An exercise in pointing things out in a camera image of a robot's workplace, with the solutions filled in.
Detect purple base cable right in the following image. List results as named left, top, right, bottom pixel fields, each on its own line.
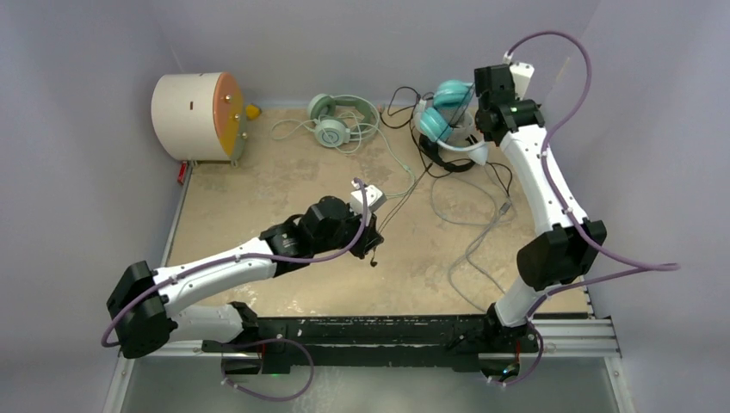
left=487, top=343, right=548, bottom=388

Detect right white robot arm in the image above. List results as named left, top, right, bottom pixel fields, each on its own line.
left=473, top=64, right=607, bottom=350

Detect teal cat-ear headphones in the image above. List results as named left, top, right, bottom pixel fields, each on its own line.
left=413, top=79, right=488, bottom=173

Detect white cylinder drum orange lid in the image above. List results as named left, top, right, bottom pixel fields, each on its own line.
left=151, top=71, right=247, bottom=165

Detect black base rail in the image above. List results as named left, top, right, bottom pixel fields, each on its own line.
left=201, top=305, right=541, bottom=376

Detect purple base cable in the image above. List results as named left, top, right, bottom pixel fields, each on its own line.
left=220, top=334, right=317, bottom=403
left=487, top=343, right=548, bottom=388

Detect red clamp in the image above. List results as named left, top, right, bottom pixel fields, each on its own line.
left=176, top=162, right=189, bottom=186

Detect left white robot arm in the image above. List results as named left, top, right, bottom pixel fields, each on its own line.
left=102, top=188, right=386, bottom=359

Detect mint green headphones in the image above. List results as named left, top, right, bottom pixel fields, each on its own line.
left=269, top=94, right=412, bottom=194

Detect yellow small object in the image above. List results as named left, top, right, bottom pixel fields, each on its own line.
left=244, top=104, right=263, bottom=120

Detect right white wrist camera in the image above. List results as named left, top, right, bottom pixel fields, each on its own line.
left=503, top=52, right=535, bottom=99

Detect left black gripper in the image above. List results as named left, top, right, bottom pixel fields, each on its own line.
left=312, top=204, right=382, bottom=259

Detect white grey headphones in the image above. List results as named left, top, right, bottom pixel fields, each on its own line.
left=415, top=100, right=475, bottom=142

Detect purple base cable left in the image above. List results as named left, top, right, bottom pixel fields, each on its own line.
left=220, top=334, right=317, bottom=403

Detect black headphones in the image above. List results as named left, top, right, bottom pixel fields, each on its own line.
left=380, top=86, right=515, bottom=198

